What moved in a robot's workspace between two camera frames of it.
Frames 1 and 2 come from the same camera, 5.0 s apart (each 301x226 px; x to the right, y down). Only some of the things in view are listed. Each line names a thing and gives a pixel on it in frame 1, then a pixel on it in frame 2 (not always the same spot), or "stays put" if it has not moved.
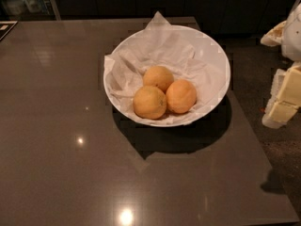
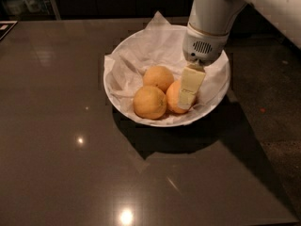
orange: [181, 96] stays put
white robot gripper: [293, 37] -> [203, 47]
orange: [158, 76] stays put
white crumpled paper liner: [158, 44] stays put
